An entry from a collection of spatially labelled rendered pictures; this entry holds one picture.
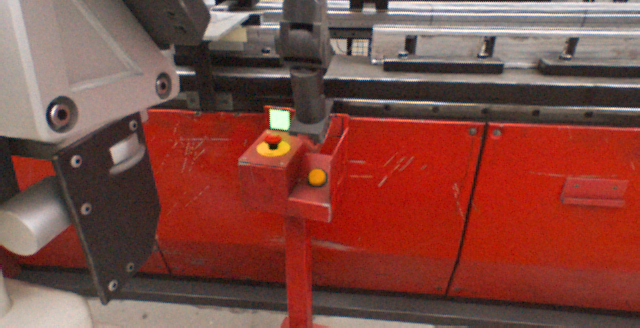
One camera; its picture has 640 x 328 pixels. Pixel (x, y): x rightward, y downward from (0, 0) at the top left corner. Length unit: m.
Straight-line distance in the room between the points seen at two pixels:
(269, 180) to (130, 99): 0.63
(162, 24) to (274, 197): 0.66
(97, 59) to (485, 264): 1.28
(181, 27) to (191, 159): 1.01
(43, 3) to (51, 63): 0.02
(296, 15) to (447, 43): 0.59
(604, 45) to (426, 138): 0.50
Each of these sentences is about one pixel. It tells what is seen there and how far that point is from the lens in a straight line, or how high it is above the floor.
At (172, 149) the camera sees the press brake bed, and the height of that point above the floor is 0.65.
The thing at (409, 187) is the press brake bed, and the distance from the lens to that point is 1.18.
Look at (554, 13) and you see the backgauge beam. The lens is 1.50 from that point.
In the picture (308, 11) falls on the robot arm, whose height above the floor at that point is 1.09.
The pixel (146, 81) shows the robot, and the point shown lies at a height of 1.12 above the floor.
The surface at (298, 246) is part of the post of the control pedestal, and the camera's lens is 1.00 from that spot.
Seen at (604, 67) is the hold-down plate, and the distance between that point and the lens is 1.24.
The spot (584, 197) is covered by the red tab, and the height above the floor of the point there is 0.56.
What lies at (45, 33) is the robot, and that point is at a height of 1.16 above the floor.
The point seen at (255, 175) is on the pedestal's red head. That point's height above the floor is 0.75.
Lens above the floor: 1.20
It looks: 28 degrees down
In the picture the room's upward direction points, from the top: straight up
